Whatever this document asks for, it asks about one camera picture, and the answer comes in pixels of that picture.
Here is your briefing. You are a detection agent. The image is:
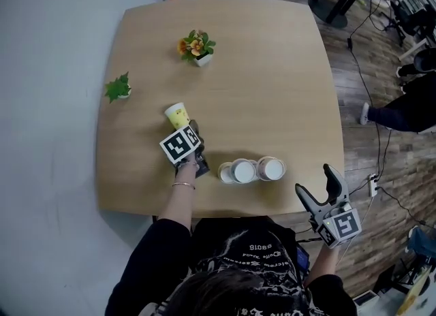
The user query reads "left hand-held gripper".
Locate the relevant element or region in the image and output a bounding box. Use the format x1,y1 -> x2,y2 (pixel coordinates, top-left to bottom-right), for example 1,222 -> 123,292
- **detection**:
158,119 -> 211,178

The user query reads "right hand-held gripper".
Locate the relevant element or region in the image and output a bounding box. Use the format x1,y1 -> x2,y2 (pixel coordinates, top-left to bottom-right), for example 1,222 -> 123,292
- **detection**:
294,163 -> 363,250

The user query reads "yellow printed paper cup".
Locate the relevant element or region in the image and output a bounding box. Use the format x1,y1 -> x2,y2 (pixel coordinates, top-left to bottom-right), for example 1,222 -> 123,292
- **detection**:
163,101 -> 191,131
217,161 -> 236,185

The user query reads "pink printed paper cup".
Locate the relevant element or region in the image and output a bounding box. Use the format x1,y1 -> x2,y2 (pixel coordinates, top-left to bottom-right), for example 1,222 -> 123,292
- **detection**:
255,156 -> 287,182

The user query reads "blue printed paper cup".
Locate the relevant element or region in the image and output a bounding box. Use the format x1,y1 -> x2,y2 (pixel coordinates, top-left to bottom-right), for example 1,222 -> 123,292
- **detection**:
230,158 -> 257,183

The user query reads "person's right forearm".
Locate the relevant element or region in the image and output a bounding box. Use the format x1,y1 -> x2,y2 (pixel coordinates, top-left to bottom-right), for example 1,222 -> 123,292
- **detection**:
305,242 -> 343,287

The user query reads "person's left forearm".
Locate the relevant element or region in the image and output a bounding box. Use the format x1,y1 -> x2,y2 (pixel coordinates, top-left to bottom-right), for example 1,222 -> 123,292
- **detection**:
157,181 -> 197,229

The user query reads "person's left hand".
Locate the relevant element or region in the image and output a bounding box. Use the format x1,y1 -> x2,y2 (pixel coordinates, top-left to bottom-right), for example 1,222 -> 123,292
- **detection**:
174,157 -> 201,182

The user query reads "black belt-worn device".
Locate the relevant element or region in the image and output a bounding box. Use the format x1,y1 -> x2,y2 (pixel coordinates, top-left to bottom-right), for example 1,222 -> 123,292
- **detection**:
296,246 -> 310,271

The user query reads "orange flower potted plant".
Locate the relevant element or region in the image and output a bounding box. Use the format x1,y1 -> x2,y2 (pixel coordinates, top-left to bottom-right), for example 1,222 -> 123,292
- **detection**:
176,29 -> 217,67

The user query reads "small green potted plant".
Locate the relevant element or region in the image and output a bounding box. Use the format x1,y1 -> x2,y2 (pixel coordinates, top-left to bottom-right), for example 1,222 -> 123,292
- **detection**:
104,71 -> 132,104

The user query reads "person's black printed shirt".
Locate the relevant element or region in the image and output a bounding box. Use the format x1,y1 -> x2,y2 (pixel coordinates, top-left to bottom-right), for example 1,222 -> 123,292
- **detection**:
105,215 -> 358,316

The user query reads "black floor cable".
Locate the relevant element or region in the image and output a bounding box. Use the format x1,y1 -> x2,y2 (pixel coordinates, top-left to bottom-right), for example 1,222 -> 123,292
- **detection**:
347,28 -> 392,179

